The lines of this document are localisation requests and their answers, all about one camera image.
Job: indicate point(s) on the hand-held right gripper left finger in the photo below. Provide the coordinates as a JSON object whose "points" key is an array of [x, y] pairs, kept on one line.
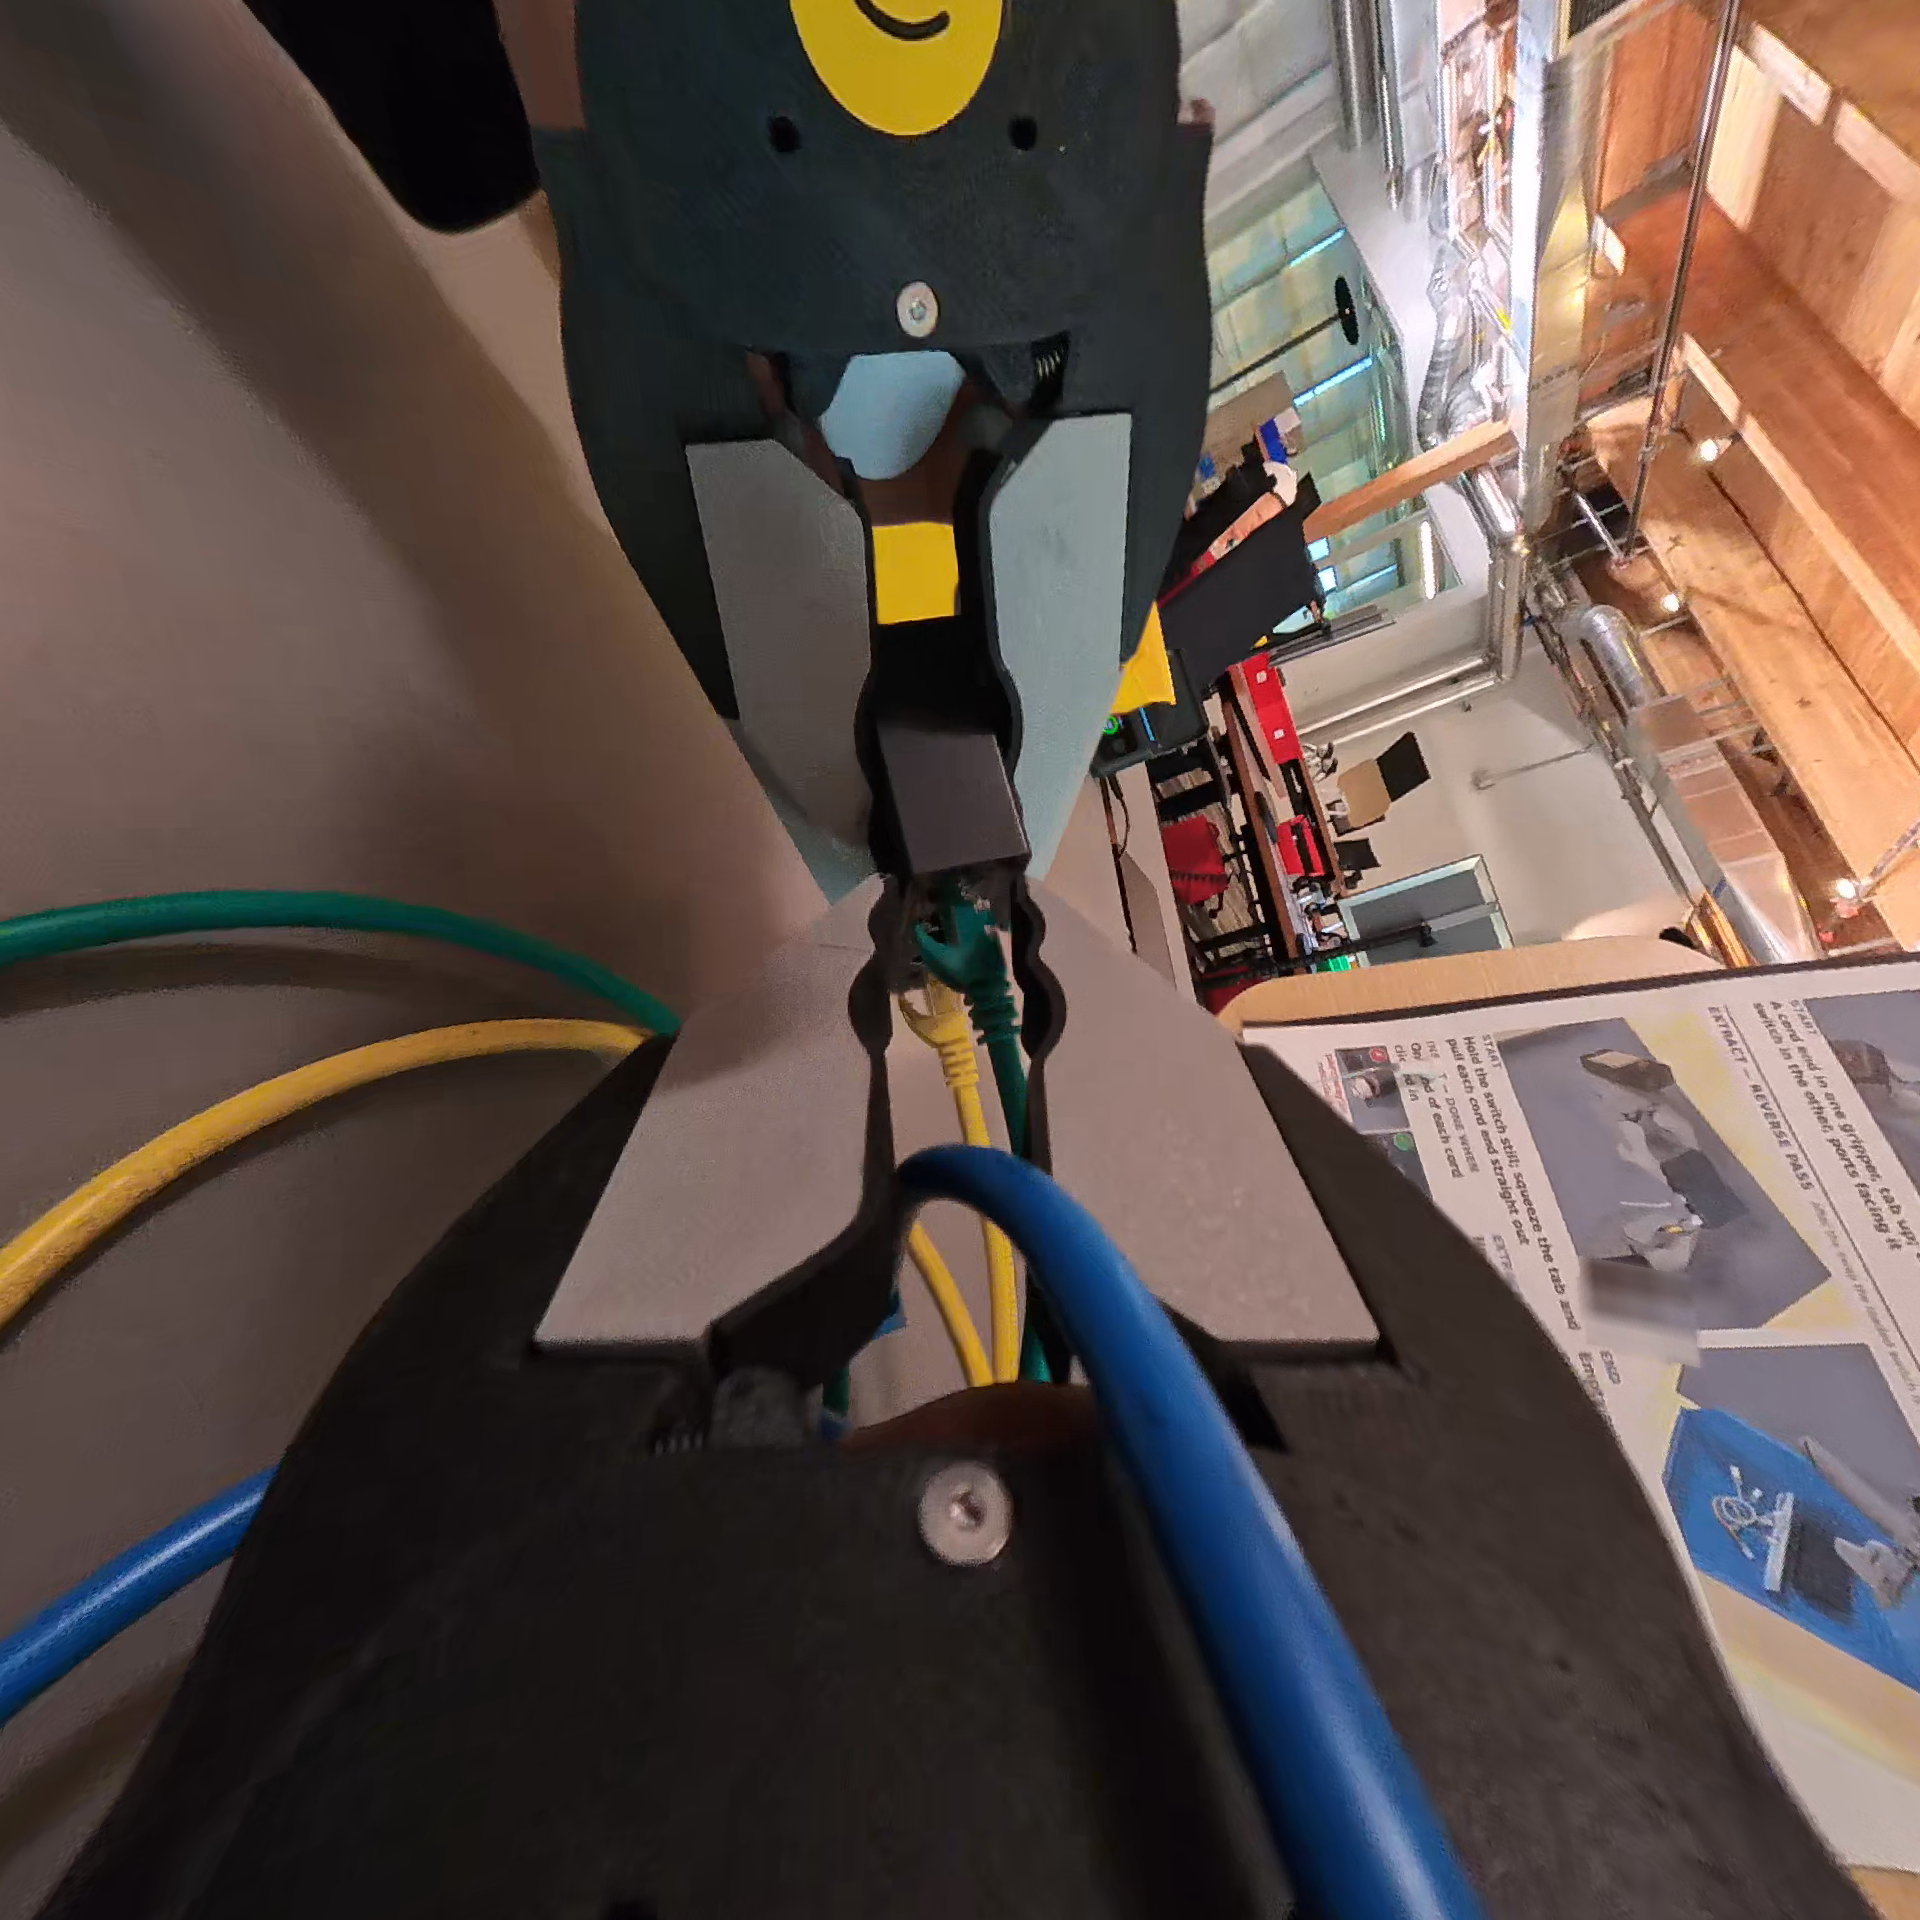
{"points": [[735, 1184]]}

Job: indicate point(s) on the black floor lamp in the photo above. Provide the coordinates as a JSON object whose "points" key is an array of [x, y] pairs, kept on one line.
{"points": [[1342, 309]]}

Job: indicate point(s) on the tan backing board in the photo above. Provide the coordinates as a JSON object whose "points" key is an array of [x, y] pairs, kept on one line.
{"points": [[1351, 983]]}

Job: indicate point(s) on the red plastic bin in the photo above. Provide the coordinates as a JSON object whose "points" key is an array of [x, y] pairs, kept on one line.
{"points": [[1268, 735]]}

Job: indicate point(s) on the person's left forearm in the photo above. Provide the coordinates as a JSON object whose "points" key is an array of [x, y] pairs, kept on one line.
{"points": [[404, 104]]}

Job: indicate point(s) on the black charging case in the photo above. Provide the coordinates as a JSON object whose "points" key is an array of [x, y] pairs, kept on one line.
{"points": [[1133, 738]]}

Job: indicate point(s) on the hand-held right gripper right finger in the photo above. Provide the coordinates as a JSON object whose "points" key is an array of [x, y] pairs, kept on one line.
{"points": [[1200, 1184]]}

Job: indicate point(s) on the black office chair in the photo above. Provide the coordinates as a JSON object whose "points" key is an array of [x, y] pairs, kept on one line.
{"points": [[1245, 584]]}

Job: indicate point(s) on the printed instruction poster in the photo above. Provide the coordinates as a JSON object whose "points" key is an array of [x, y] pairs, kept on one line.
{"points": [[1771, 1500]]}

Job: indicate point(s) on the black ethernet port box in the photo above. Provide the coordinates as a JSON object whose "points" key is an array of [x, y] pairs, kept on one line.
{"points": [[952, 802]]}

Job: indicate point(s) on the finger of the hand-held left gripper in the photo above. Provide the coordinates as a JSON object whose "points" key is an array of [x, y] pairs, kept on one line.
{"points": [[780, 630], [1064, 600]]}

